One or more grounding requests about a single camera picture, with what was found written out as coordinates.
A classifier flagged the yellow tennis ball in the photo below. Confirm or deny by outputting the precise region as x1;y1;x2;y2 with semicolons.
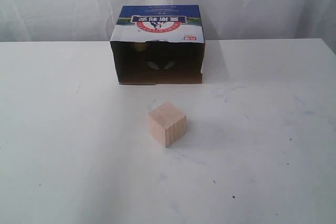
132;42;147;52

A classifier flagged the wooden cube block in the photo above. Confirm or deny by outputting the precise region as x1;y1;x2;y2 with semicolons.
148;102;187;148

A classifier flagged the white backdrop curtain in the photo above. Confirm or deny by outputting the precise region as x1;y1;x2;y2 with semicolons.
1;0;335;47

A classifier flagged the blue white cardboard box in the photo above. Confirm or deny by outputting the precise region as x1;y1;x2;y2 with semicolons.
110;5;205;85

